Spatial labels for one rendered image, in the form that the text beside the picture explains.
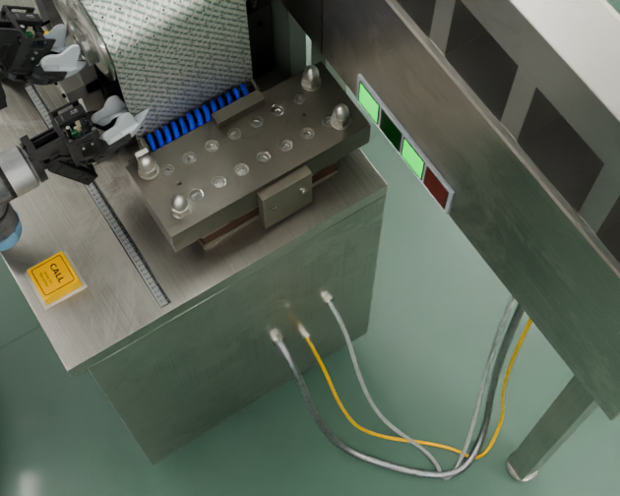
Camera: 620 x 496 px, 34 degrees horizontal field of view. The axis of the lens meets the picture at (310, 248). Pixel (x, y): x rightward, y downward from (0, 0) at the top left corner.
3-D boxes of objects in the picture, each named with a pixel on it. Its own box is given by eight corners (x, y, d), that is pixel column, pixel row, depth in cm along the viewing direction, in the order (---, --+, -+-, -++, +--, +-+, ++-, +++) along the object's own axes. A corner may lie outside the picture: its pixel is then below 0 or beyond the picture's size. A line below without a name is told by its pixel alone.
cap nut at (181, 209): (166, 207, 168) (162, 194, 164) (185, 196, 169) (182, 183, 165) (177, 223, 167) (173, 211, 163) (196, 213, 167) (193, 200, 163)
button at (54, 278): (29, 275, 177) (26, 269, 175) (64, 255, 179) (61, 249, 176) (47, 306, 175) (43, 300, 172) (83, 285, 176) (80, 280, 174)
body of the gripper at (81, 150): (101, 129, 159) (32, 165, 156) (111, 156, 167) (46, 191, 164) (79, 94, 162) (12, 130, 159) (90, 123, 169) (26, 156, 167)
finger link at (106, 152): (134, 140, 165) (86, 164, 163) (136, 145, 167) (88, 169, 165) (121, 119, 167) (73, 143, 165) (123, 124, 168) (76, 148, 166)
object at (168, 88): (136, 139, 175) (117, 78, 158) (251, 78, 180) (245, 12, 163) (138, 141, 174) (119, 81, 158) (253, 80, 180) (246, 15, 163)
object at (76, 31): (69, 22, 150) (93, 67, 153) (81, 16, 151) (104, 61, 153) (62, 23, 157) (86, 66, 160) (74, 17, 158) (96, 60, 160)
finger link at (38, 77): (71, 79, 150) (19, 75, 144) (67, 87, 151) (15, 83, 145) (58, 57, 152) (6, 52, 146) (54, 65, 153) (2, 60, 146)
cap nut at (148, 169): (134, 168, 171) (129, 155, 167) (153, 157, 172) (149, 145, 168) (144, 184, 170) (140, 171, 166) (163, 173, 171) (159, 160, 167)
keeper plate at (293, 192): (259, 220, 180) (256, 192, 170) (306, 194, 182) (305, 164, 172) (267, 231, 179) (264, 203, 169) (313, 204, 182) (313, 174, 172)
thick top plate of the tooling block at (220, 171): (130, 183, 177) (124, 166, 171) (320, 79, 186) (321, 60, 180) (175, 252, 171) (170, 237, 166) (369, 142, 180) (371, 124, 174)
